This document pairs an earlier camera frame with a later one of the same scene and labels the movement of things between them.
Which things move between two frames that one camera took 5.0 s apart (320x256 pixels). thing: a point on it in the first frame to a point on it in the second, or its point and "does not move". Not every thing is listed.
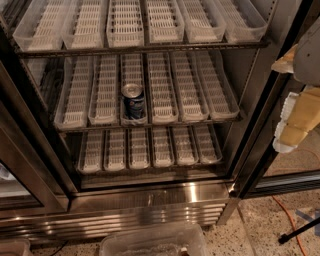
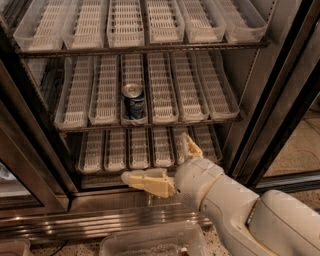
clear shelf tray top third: [124, 24] does not move
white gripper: [308, 63] to [194, 180]
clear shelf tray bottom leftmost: [90, 153] does not move
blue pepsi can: [133, 100] does not move
